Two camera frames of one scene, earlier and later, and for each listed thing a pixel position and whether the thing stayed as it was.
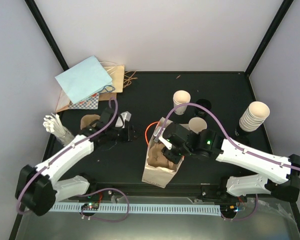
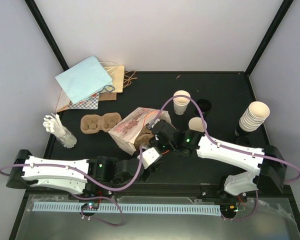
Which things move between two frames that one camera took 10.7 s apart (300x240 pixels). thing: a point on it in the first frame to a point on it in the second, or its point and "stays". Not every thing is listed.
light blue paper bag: [85, 80] stays
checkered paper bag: [90, 103] stays
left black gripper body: [120, 137] to [149, 173]
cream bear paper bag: [157, 170] to [131, 132]
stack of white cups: [254, 116] stays
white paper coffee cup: [197, 124] stays
